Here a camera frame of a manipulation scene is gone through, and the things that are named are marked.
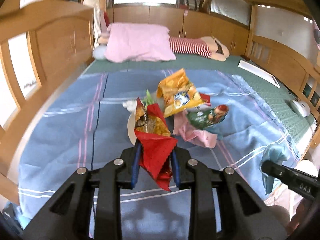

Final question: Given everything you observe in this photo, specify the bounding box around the wooden cabinet row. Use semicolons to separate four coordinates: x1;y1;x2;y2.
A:
107;5;249;56

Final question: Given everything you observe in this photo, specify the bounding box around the white plush toy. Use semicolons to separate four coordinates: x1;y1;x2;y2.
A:
83;0;103;48

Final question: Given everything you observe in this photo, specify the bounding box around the red cardboard box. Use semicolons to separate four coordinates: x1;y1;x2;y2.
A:
200;93;211;106

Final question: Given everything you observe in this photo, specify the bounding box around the white flat board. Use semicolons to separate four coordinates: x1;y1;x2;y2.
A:
238;60;280;88

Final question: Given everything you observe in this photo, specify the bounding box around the green paper scrap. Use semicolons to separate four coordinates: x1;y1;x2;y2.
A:
142;89;157;107

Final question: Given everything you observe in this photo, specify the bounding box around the yellow chips bag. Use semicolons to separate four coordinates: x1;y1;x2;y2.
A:
157;68;204;118

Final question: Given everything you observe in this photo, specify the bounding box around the striped plush doll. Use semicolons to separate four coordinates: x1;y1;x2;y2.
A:
169;36;230;62

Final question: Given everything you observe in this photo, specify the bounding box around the red snack wrapper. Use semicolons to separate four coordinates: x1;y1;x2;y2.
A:
134;99;177;191

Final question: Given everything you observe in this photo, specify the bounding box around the pink pillow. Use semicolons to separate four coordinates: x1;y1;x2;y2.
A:
104;22;176;63

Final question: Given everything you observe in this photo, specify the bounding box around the white handheld device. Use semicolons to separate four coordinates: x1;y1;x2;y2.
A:
290;100;311;118

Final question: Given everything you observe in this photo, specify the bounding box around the wooden bed headboard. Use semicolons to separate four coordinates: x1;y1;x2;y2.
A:
1;0;93;203

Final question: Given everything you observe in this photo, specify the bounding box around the pink paper wrapper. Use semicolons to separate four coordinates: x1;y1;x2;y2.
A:
172;111;217;148

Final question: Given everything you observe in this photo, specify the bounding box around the wooden bed footboard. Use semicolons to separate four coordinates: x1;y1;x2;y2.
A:
245;4;319;119

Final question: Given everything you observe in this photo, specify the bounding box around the green hazelnut wafer wrapper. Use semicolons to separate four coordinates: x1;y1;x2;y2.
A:
186;105;229;129

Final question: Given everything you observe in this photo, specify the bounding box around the white tissue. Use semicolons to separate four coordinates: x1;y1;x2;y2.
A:
123;100;137;113

